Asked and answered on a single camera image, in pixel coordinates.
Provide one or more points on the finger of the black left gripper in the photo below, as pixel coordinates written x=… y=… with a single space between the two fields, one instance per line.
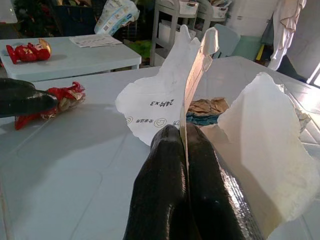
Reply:
x=15 y=86
x=30 y=103

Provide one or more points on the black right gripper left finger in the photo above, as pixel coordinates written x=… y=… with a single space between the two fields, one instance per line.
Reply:
x=160 y=180

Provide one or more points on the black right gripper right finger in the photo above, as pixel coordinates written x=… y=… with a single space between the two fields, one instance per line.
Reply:
x=212 y=190

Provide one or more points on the red and gold wrapper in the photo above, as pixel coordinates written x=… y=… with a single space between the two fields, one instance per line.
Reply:
x=70 y=96

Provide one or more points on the torn white cardboard box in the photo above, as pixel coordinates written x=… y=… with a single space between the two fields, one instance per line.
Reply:
x=260 y=140

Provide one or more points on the red and gold toy figure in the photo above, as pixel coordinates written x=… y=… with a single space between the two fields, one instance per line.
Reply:
x=27 y=52

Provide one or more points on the small white plastic table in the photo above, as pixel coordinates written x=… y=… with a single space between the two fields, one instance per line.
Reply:
x=75 y=60

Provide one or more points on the dark green Christmas tree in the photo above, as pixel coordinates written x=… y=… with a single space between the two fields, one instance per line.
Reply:
x=35 y=17

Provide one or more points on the blue crumpled cloth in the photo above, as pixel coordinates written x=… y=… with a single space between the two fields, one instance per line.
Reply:
x=200 y=118

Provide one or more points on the crumpled brown paper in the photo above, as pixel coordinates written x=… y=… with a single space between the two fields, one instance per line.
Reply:
x=210 y=105

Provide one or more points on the printed white paper sheet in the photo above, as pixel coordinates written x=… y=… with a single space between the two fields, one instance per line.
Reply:
x=95 y=40

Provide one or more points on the white diaper package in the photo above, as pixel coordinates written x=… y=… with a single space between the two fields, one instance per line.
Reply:
x=115 y=17

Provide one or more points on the grey shelf cart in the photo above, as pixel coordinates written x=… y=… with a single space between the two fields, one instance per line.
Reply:
x=157 y=30

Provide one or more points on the pale green cabinet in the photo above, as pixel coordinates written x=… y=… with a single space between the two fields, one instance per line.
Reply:
x=250 y=47

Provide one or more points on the light blue board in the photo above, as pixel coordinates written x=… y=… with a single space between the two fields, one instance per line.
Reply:
x=228 y=40

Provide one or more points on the white storage basket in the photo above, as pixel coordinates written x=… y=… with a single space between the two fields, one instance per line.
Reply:
x=220 y=11
x=188 y=7

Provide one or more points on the hanging white clothes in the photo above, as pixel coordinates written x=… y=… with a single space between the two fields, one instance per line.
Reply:
x=287 y=30

